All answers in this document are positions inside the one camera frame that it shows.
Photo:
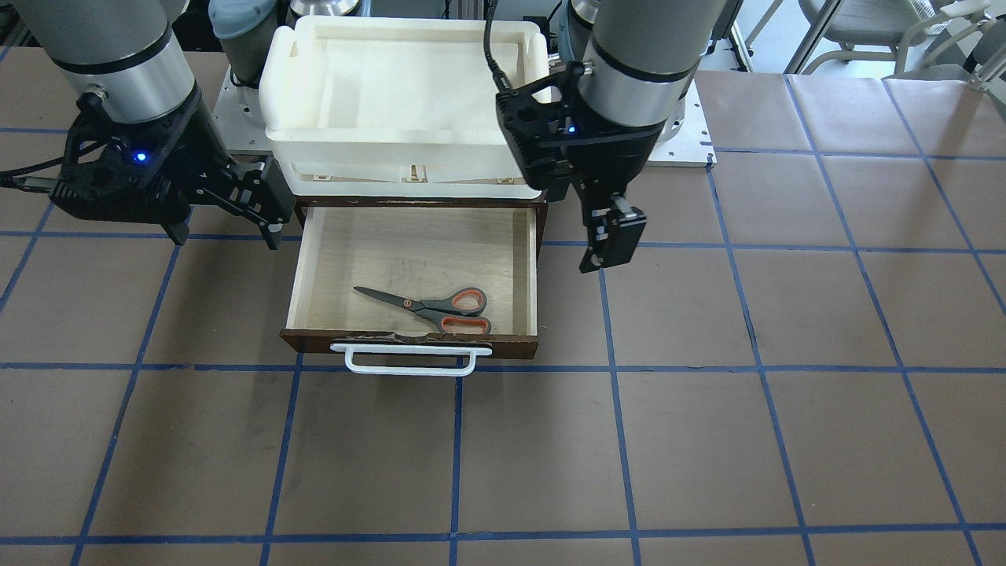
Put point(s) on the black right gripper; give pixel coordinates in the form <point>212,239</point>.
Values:
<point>194,149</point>

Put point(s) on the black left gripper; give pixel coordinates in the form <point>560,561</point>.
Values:
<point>611,154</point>

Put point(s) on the wooden drawer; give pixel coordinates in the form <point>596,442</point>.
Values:
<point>418,253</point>

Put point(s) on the orange handled scissors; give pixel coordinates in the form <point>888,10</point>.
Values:
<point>460,313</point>

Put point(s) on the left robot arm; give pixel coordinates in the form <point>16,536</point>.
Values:
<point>641,57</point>

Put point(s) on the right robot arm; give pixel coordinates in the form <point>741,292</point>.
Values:
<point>126,49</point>

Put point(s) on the dark wooden cabinet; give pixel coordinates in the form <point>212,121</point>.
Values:
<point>314,203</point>

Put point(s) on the white plastic tray box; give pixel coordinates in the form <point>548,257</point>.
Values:
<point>386,107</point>

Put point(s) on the grey office chair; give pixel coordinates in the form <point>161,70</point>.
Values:
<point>886,30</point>

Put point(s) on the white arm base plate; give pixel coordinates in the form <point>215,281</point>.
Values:
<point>686,141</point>

